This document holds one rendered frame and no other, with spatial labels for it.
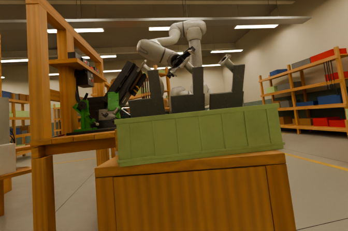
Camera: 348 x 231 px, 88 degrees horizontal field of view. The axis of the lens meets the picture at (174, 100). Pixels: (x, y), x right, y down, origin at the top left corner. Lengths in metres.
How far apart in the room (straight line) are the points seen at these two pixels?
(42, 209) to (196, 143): 1.21
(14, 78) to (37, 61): 11.76
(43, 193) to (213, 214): 1.16
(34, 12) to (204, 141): 1.49
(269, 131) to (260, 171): 0.15
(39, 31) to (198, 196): 1.47
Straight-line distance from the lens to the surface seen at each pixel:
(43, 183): 1.57
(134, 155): 0.69
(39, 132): 1.53
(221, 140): 0.70
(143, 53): 1.15
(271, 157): 0.72
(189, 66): 0.79
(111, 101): 2.00
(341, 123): 5.98
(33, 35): 1.68
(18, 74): 13.28
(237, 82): 0.81
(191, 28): 1.64
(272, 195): 0.76
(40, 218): 1.64
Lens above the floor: 0.95
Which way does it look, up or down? 5 degrees up
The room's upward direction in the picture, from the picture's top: 6 degrees counter-clockwise
